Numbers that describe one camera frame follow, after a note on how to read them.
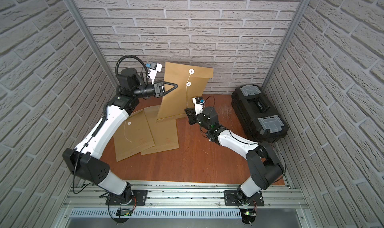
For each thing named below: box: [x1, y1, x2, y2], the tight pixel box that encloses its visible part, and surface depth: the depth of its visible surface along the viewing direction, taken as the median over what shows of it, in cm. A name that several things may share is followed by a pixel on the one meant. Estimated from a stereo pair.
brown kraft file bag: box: [156, 62, 214, 122], surface depth 66 cm
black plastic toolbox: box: [231, 84, 289, 143], surface depth 90 cm
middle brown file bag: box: [141, 105, 179, 156], surface depth 97 cm
